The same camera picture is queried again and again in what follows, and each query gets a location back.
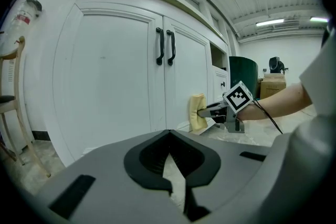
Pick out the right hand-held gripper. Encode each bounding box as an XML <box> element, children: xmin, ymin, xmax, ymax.
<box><xmin>197</xmin><ymin>80</ymin><xmax>254</xmax><ymax>134</ymax></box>

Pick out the yellow cloth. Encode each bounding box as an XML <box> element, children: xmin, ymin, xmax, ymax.
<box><xmin>188</xmin><ymin>93</ymin><xmax>208</xmax><ymax>132</ymax></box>

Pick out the white cabinet door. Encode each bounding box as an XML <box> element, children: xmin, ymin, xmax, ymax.
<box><xmin>51</xmin><ymin>2</ymin><xmax>165</xmax><ymax>167</ymax></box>
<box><xmin>162</xmin><ymin>16</ymin><xmax>213</xmax><ymax>132</ymax></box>

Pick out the closed cardboard box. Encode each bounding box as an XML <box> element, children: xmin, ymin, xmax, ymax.
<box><xmin>259</xmin><ymin>74</ymin><xmax>287</xmax><ymax>100</ymax></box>

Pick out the white vanity cabinet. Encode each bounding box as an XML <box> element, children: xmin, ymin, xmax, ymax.
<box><xmin>51</xmin><ymin>0</ymin><xmax>231</xmax><ymax>167</ymax></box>

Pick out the black cable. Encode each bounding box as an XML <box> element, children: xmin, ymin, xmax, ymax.
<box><xmin>253</xmin><ymin>98</ymin><xmax>284</xmax><ymax>135</ymax></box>

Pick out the light grey garment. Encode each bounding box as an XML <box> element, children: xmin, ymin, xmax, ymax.
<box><xmin>272</xmin><ymin>30</ymin><xmax>336</xmax><ymax>224</ymax></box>

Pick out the black cap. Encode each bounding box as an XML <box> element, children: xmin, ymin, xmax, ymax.
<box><xmin>26</xmin><ymin>0</ymin><xmax>43</xmax><ymax>13</ymax></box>

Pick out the white drawer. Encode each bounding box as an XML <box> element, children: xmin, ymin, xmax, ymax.
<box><xmin>212</xmin><ymin>67</ymin><xmax>228</xmax><ymax>103</ymax></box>

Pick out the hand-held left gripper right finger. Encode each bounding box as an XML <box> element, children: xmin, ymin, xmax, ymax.
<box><xmin>169</xmin><ymin>129</ymin><xmax>271</xmax><ymax>224</ymax></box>

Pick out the person's right forearm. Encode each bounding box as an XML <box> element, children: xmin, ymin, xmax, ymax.
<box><xmin>237</xmin><ymin>82</ymin><xmax>314</xmax><ymax>121</ymax></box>

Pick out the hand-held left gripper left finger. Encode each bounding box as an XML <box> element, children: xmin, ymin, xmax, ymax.
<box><xmin>35</xmin><ymin>129</ymin><xmax>192</xmax><ymax>224</ymax></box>

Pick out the black round device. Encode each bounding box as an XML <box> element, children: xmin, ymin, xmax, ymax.
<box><xmin>269</xmin><ymin>57</ymin><xmax>286</xmax><ymax>74</ymax></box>

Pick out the wooden chair with brown seat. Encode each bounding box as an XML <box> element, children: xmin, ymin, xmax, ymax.
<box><xmin>0</xmin><ymin>36</ymin><xmax>52</xmax><ymax>178</ymax></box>

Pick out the black door handle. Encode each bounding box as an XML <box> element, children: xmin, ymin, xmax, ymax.
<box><xmin>155</xmin><ymin>27</ymin><xmax>165</xmax><ymax>66</ymax></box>
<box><xmin>166</xmin><ymin>29</ymin><xmax>176</xmax><ymax>66</ymax></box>

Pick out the clear plastic bag red label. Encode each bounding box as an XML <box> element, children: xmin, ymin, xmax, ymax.
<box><xmin>10</xmin><ymin>0</ymin><xmax>40</xmax><ymax>33</ymax></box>

